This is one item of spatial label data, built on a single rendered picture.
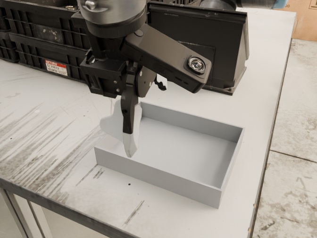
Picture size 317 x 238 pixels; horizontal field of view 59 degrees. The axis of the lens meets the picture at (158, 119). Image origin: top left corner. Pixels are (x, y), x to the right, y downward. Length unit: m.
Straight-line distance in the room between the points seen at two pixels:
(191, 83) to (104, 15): 0.13
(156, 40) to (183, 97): 0.50
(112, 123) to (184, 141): 0.29
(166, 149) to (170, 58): 0.33
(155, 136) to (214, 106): 0.22
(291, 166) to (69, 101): 1.30
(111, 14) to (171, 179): 0.33
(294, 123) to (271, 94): 1.20
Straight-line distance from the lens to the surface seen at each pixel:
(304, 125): 2.12
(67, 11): 0.85
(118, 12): 0.31
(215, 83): 0.87
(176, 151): 0.64
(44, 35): 0.96
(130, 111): 0.36
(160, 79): 0.45
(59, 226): 1.43
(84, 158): 0.65
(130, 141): 0.40
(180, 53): 0.36
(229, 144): 0.68
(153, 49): 0.34
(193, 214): 0.53
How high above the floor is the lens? 1.13
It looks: 36 degrees down
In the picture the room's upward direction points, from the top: straight up
